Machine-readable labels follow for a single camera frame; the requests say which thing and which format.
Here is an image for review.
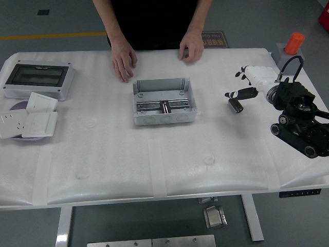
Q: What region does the person's right hand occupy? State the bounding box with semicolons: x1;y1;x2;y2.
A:
111;42;138;83

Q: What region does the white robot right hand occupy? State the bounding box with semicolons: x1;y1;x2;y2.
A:
224;65;281;101

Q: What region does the person's left hand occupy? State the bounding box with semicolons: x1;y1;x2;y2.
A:
179;34;205;62

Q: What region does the dark brown cylindrical battery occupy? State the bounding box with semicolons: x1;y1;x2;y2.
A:
227;98;244;114
159;100;172;114

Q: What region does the grey junction box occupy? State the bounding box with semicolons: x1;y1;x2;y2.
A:
132;78;198;126

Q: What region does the grey box with clear cover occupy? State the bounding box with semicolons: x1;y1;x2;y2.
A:
3;60;76;101

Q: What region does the brown floor sign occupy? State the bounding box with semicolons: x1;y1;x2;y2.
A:
202;31;229;49

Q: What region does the grey block holder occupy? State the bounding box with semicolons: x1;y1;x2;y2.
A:
276;42;306;76

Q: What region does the person's torso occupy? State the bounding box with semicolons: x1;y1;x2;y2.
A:
106;0;198;50

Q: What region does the orange cylinder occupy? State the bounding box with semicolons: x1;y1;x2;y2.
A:
283;32;305;56

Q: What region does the red object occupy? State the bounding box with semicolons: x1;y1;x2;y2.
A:
318;0;329;32

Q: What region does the white tape strip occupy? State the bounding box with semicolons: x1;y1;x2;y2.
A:
253;138;281;191

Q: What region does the white foam mat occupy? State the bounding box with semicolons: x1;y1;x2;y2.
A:
0;48;329;206

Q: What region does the purple round plate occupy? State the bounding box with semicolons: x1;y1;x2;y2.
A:
8;100;47;142

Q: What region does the black table control panel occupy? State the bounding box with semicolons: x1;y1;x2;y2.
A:
279;189;322;198

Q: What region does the white socket panel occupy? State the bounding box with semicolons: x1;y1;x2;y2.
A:
0;110;28;140

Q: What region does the white table leg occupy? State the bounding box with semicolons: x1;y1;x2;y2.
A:
55;206;74;247
241;195;265;242

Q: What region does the metal plate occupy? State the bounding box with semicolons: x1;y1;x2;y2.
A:
86;239;152;247
152;234;216;247

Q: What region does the white switch panel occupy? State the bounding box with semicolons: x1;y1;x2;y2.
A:
21;111;59;138
26;92;58;113

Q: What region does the large metal bracket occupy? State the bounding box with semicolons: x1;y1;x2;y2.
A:
203;205;228;230

